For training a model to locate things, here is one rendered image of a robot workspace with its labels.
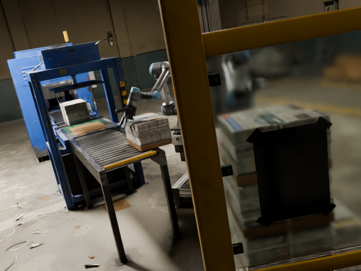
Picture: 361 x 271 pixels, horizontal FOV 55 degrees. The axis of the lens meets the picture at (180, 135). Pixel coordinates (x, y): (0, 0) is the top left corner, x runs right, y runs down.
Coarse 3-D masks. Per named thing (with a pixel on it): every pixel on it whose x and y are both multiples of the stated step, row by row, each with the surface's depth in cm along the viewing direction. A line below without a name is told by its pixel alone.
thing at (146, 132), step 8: (144, 120) 291; (152, 120) 285; (160, 120) 287; (168, 120) 290; (136, 128) 280; (144, 128) 281; (152, 128) 284; (160, 128) 287; (168, 128) 290; (136, 136) 285; (144, 136) 282; (152, 136) 285; (160, 136) 288; (168, 136) 291; (144, 144) 283
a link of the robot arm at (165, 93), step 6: (150, 66) 321; (156, 66) 317; (150, 72) 322; (156, 72) 319; (156, 78) 322; (162, 90) 329; (168, 90) 331; (162, 96) 332; (168, 96) 332; (168, 102) 334; (162, 108) 339; (168, 108) 335; (168, 114) 338
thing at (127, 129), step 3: (144, 114) 318; (147, 114) 315; (150, 114) 313; (153, 114) 312; (156, 114) 311; (135, 117) 309; (138, 117) 307; (141, 117) 306; (147, 117) 304; (129, 120) 299; (126, 126) 306; (126, 129) 307; (129, 129) 298; (126, 132) 311; (129, 132) 301; (129, 135) 304; (129, 138) 307
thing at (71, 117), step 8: (64, 104) 450; (72, 104) 440; (80, 104) 445; (64, 112) 447; (72, 112) 442; (80, 112) 447; (88, 112) 452; (64, 120) 472; (72, 120) 444; (80, 120) 449; (88, 120) 453
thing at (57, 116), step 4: (56, 112) 567; (60, 112) 560; (92, 112) 513; (52, 116) 538; (56, 116) 531; (60, 116) 525; (92, 116) 479; (96, 116) 478; (52, 120) 522; (56, 120) 494; (60, 120) 489; (52, 124) 475; (56, 124) 478; (60, 124) 462; (64, 124) 457; (76, 124) 448; (56, 128) 445; (60, 128) 442
